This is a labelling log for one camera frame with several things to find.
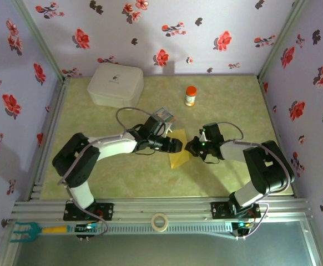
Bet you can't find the white square storage box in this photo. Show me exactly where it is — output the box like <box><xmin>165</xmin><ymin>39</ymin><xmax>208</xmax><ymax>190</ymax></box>
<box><xmin>87</xmin><ymin>63</ymin><xmax>145</xmax><ymax>109</ymax></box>

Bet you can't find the small printed packet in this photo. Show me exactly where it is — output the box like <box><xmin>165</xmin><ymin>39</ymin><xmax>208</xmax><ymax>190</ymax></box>
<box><xmin>152</xmin><ymin>107</ymin><xmax>179</xmax><ymax>127</ymax></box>

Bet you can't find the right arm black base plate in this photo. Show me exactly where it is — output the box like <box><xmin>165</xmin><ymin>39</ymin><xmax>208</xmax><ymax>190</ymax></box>
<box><xmin>210</xmin><ymin>201</ymin><xmax>262</xmax><ymax>219</ymax></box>

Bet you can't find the slotted grey cable duct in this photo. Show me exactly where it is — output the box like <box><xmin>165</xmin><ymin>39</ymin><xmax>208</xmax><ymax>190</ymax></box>
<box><xmin>67</xmin><ymin>223</ymin><xmax>251</xmax><ymax>236</ymax></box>

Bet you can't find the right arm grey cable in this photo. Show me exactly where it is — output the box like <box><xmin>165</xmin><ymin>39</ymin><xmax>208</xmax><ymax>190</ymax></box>
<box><xmin>219</xmin><ymin>121</ymin><xmax>291</xmax><ymax>241</ymax></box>

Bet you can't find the white tape roll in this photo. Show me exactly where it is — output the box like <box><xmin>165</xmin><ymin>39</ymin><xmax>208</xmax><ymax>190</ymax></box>
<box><xmin>150</xmin><ymin>213</ymin><xmax>169</xmax><ymax>233</ymax></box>

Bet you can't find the left arm grey cable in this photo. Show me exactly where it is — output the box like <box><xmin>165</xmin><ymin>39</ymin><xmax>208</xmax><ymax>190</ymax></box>
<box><xmin>57</xmin><ymin>107</ymin><xmax>151</xmax><ymax>237</ymax></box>

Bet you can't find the aluminium side rail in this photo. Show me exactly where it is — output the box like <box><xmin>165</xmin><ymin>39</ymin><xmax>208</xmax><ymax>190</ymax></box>
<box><xmin>25</xmin><ymin>77</ymin><xmax>70</xmax><ymax>201</ymax></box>

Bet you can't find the orange-capped small bottle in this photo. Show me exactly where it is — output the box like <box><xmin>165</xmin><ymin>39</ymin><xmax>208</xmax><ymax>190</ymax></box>
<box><xmin>184</xmin><ymin>85</ymin><xmax>198</xmax><ymax>108</ymax></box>

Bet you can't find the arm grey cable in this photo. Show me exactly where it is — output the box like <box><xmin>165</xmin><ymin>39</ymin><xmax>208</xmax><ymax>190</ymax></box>
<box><xmin>57</xmin><ymin>107</ymin><xmax>151</xmax><ymax>237</ymax></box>
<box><xmin>219</xmin><ymin>121</ymin><xmax>291</xmax><ymax>241</ymax></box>

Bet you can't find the teal rake yellow handle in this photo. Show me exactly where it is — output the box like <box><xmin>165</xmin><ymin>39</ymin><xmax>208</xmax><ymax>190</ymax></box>
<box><xmin>10</xmin><ymin>221</ymin><xmax>72</xmax><ymax>244</ymax></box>

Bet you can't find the wide aluminium frame rail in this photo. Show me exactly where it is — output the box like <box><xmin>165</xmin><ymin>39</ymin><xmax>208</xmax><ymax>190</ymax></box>
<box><xmin>10</xmin><ymin>197</ymin><xmax>314</xmax><ymax>222</ymax></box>

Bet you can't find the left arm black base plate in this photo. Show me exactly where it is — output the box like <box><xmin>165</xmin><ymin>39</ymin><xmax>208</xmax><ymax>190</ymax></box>
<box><xmin>63</xmin><ymin>202</ymin><xmax>115</xmax><ymax>222</ymax></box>

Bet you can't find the aluminium corner post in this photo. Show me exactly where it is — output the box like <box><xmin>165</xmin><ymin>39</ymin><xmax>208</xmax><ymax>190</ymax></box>
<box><xmin>257</xmin><ymin>0</ymin><xmax>309</xmax><ymax>80</ymax></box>
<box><xmin>11</xmin><ymin>0</ymin><xmax>65</xmax><ymax>81</ymax></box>

